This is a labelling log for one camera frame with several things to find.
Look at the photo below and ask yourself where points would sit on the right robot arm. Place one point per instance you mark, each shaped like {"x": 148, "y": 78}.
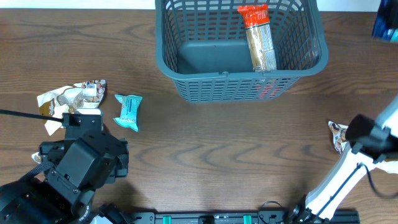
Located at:
{"x": 371, "y": 143}

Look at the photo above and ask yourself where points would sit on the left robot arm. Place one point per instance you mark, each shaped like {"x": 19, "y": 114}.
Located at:
{"x": 61, "y": 188}

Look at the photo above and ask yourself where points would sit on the beige snack pouch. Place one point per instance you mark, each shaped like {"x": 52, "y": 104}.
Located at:
{"x": 36, "y": 157}
{"x": 339, "y": 142}
{"x": 68, "y": 99}

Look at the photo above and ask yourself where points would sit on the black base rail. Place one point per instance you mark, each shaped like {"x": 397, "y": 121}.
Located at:
{"x": 109, "y": 214}

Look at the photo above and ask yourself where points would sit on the grey plastic laundry basket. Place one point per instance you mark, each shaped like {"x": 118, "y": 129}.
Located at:
{"x": 202, "y": 46}

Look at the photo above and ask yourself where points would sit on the teal snack wrapper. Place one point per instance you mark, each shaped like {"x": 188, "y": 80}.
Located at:
{"x": 129, "y": 108}

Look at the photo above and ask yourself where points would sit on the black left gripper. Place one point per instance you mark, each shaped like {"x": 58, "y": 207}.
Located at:
{"x": 56, "y": 149}

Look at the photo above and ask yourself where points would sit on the blue Kleenex tissue pack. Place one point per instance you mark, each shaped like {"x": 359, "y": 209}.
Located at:
{"x": 385, "y": 26}

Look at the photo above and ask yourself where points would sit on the orange spaghetti pasta package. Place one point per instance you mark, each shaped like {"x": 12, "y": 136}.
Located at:
{"x": 257, "y": 24}

